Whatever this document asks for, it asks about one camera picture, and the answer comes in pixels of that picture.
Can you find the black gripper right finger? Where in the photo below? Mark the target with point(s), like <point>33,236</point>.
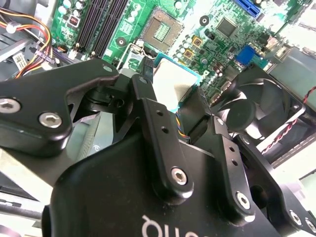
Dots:
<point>232,172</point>

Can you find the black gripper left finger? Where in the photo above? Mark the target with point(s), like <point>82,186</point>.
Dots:
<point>29,93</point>

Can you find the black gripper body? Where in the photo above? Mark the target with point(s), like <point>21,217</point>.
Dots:
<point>111,197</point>

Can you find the silver CPU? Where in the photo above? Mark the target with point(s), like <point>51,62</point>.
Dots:
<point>175,79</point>

